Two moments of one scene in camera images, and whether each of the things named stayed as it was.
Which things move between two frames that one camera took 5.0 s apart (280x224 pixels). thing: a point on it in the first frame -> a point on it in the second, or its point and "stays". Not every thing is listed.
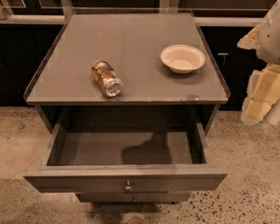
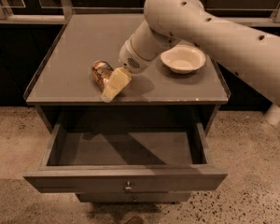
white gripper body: x=274 y=37 -> x=130 y=57
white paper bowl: x=182 y=59 stays
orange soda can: x=106 y=78 stays
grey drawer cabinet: x=129 y=99 stays
